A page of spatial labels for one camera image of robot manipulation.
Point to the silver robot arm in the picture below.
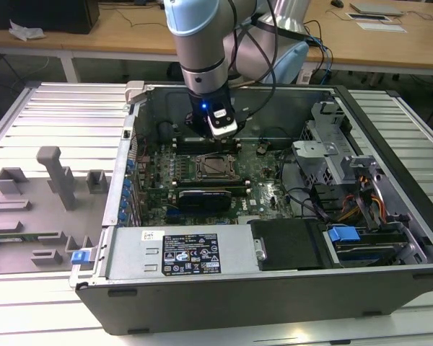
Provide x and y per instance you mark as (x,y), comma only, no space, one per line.
(198,47)

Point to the black RAM slot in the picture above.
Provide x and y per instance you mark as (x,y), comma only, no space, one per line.
(180,143)
(191,147)

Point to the CPU socket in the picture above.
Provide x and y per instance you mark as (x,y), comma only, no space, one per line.
(194,179)

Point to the installed RAM stick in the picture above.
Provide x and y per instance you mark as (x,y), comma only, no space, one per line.
(211,184)

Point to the round coin cell battery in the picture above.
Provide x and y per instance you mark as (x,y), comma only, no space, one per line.
(263,148)

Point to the black graphics card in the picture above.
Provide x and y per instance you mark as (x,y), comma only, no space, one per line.
(204,200)

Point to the blue card retainer clip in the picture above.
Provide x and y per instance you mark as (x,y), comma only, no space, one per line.
(127,185)
(130,166)
(125,196)
(122,216)
(123,206)

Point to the green motherboard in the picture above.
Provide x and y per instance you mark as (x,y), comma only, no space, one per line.
(263,194)

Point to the white power adapter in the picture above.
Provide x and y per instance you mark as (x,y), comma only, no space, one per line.
(305,75)

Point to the silver drive cage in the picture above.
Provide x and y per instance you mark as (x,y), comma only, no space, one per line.
(315,155)

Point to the silver power supply unit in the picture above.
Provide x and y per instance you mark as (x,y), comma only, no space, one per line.
(137,252)

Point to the black plastic shroud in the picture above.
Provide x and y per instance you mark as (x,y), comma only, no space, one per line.
(290,245)

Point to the grey metal disk bay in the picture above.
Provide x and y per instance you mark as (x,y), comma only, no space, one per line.
(366,167)

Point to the black computer mouse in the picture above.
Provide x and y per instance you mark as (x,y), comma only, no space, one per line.
(336,3)

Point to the blue plastic case latch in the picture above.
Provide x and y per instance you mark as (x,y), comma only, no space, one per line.
(78,256)

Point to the black computer tower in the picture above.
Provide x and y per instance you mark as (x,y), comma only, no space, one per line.
(39,14)

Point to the hard disk in blue carrier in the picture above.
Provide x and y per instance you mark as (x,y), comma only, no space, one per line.
(343,236)

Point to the black open PC case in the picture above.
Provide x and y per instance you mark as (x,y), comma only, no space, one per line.
(238,302)

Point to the crumpled white paper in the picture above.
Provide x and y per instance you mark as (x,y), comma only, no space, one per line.
(25,31)

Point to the white card with black strip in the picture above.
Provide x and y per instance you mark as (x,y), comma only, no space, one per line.
(368,16)

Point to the grey parts rack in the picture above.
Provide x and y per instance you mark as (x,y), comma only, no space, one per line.
(32,223)

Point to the white paper sheet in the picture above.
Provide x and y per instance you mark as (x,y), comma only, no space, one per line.
(382,27)

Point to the grey closed laptop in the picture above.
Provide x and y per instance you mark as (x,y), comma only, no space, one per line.
(375,8)

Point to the green spare RAM stick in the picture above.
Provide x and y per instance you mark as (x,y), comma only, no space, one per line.
(21,237)

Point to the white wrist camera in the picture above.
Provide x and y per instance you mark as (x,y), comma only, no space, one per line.
(223,128)

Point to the grey plastic corner bracket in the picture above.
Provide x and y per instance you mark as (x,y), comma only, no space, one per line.
(134,90)

